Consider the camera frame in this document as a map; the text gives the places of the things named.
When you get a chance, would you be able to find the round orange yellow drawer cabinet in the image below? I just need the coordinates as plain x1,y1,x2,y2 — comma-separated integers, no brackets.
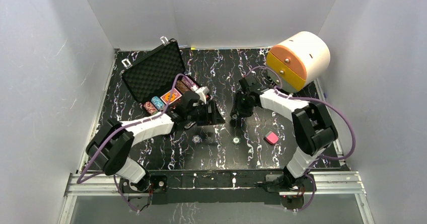
265,31,330,93

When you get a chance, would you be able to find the purple green chip row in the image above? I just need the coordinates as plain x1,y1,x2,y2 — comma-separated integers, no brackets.
181,77,198,91

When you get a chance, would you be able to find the black poker chip case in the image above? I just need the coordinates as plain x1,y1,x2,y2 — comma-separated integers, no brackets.
120,36,212,136

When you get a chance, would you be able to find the green poker chip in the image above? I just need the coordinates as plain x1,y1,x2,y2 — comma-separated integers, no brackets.
232,137,240,145

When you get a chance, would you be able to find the orange big blind button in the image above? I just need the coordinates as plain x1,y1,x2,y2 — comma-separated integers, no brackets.
164,93,176,102

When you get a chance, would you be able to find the brown chip row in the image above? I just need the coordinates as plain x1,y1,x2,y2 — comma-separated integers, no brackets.
176,81,191,94

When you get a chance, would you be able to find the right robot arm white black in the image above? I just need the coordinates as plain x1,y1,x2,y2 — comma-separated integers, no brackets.
230,76,338,191

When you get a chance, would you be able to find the red playing card deck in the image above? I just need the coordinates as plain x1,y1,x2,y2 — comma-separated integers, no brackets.
160,89,182,105

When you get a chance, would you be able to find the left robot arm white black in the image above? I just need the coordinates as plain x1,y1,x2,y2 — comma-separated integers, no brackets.
86,91,225,192

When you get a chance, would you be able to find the blue orange chip row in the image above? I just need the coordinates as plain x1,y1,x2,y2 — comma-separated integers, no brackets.
151,96,166,111

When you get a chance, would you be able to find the pink dealer button block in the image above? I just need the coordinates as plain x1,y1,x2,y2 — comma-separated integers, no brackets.
264,131,279,145

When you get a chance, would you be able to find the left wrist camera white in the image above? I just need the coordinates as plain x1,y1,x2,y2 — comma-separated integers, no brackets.
195,87,209,100

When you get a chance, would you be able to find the aluminium rail frame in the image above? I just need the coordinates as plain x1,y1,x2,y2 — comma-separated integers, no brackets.
58,152,376,224

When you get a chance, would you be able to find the red green chip row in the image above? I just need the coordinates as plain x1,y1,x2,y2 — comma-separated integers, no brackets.
143,102,158,115

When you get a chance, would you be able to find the blue white poker chip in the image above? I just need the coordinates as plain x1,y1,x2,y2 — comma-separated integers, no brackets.
192,135,201,144

